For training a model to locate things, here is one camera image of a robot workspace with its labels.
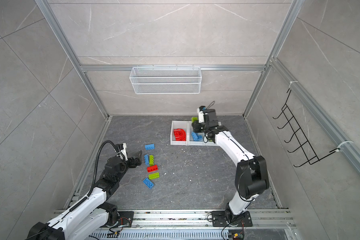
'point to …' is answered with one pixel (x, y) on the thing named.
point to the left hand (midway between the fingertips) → (134, 148)
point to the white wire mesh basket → (165, 80)
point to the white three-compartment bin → (187, 126)
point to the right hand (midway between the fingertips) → (194, 122)
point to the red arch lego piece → (180, 134)
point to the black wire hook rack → (298, 135)
